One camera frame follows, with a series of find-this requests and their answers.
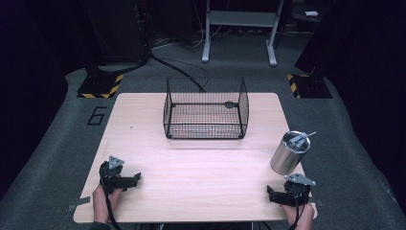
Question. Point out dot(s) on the steel tumbler with lid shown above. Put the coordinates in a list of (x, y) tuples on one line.
[(287, 156)]

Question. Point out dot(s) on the black stand base hazard stripes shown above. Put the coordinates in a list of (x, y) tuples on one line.
[(99, 86), (309, 86)]

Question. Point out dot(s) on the person's left hand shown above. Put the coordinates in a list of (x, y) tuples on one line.
[(100, 204)]

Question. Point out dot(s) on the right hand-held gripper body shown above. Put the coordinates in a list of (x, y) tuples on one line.
[(298, 191)]

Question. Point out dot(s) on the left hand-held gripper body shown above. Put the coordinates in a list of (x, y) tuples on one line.
[(110, 179)]

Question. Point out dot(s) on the grey tape strip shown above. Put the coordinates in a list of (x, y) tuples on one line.
[(79, 202)]

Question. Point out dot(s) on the small white box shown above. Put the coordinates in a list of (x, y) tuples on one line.
[(311, 13)]

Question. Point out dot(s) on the white metal stand frame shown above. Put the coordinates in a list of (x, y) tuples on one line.
[(242, 18)]

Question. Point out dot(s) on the person's right hand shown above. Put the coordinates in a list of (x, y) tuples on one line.
[(303, 217)]

